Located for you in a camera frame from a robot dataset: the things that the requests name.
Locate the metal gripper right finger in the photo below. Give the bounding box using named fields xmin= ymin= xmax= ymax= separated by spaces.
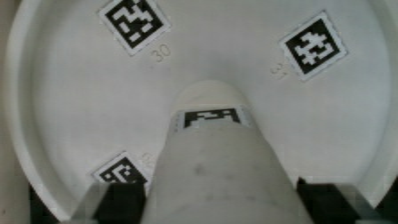
xmin=296 ymin=179 xmax=379 ymax=224

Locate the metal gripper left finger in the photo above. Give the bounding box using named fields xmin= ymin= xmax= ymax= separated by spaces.
xmin=67 ymin=182 xmax=145 ymax=224

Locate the white cylindrical table leg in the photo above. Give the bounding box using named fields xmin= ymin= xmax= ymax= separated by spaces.
xmin=141 ymin=80 xmax=312 ymax=224

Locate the white round table top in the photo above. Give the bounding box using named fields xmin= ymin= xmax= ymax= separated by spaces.
xmin=3 ymin=0 xmax=398 ymax=224

